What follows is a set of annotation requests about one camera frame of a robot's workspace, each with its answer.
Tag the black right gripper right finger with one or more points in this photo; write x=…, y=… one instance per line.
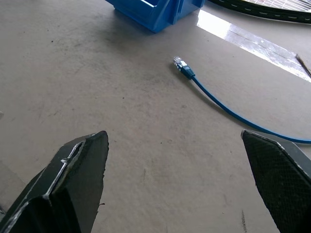
x=279, y=182

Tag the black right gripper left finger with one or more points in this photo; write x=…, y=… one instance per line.
x=68, y=189

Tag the blue plastic bin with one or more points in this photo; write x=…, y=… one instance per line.
x=155, y=12

